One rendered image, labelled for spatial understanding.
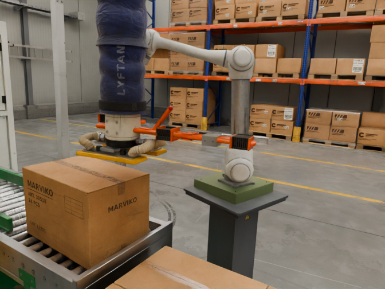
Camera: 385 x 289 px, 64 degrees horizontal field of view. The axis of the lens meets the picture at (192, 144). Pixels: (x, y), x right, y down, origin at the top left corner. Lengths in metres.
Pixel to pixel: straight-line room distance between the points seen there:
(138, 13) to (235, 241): 1.43
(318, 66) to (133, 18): 7.16
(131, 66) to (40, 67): 10.50
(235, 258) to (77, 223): 1.04
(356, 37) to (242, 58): 8.07
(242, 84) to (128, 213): 0.92
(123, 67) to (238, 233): 1.24
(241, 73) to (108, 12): 0.72
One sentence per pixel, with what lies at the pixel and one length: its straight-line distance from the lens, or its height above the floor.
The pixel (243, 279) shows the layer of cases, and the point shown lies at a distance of 1.61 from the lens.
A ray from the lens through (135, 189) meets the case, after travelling 1.67.
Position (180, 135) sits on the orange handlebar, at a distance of 1.36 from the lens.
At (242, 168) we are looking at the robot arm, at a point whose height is 1.00.
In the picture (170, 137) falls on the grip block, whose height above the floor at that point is 1.21.
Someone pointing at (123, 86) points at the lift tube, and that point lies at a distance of 1.43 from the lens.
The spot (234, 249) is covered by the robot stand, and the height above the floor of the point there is 0.42.
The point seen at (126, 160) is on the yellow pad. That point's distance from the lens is 1.39.
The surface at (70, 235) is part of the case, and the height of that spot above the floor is 0.68.
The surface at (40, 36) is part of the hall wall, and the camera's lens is 11.99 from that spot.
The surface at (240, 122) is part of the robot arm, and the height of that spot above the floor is 1.24.
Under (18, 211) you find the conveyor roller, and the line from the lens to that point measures 2.46.
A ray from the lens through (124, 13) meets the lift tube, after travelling 1.44.
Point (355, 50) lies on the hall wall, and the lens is 9.59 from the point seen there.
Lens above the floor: 1.46
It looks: 12 degrees down
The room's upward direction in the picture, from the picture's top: 2 degrees clockwise
